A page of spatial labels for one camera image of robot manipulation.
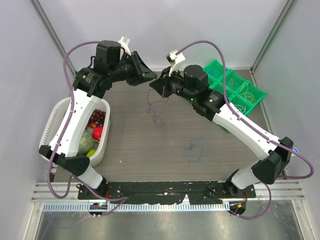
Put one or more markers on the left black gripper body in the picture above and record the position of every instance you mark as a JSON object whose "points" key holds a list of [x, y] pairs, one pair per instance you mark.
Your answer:
{"points": [[132, 74]]}

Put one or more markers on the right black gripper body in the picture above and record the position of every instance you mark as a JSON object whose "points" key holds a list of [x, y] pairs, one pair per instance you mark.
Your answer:
{"points": [[174, 84]]}

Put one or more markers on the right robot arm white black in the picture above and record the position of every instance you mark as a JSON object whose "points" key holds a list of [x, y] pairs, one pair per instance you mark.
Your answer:
{"points": [[273, 154]]}

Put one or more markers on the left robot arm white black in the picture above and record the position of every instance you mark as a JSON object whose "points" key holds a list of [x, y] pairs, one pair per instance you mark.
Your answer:
{"points": [[113, 62]]}

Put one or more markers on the red grape bunch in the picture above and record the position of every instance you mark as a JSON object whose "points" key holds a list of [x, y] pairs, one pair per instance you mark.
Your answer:
{"points": [[97, 119]]}

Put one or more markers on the red apple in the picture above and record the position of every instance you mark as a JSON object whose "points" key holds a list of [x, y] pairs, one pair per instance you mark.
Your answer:
{"points": [[97, 133]]}

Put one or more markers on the green compartment bin tray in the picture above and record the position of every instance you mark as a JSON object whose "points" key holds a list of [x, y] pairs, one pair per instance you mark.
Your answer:
{"points": [[240, 92]]}

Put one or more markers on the green netted melon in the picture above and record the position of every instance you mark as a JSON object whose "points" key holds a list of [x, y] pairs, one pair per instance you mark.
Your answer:
{"points": [[86, 143]]}

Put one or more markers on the white plastic fruit basket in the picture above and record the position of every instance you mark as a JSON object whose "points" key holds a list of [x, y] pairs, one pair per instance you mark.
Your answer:
{"points": [[56, 117]]}

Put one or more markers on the yellow green small fruit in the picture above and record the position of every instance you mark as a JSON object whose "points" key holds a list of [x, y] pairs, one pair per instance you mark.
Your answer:
{"points": [[91, 153]]}

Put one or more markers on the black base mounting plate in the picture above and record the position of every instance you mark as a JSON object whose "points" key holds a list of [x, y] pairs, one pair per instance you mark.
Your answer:
{"points": [[173, 192]]}

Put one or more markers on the clear plastic water bottle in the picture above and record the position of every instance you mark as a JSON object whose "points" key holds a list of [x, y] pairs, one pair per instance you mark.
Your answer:
{"points": [[295, 149]]}

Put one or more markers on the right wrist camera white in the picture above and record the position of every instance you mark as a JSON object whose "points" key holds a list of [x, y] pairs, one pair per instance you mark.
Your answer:
{"points": [[176, 60]]}

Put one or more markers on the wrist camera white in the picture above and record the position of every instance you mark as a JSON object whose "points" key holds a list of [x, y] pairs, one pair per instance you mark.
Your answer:
{"points": [[176, 60], [124, 42]]}

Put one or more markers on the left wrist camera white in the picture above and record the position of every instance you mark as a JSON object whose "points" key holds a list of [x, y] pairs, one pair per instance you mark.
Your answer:
{"points": [[124, 42]]}

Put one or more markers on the white slotted cable duct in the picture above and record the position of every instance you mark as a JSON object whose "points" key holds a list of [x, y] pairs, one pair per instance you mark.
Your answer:
{"points": [[95, 207]]}

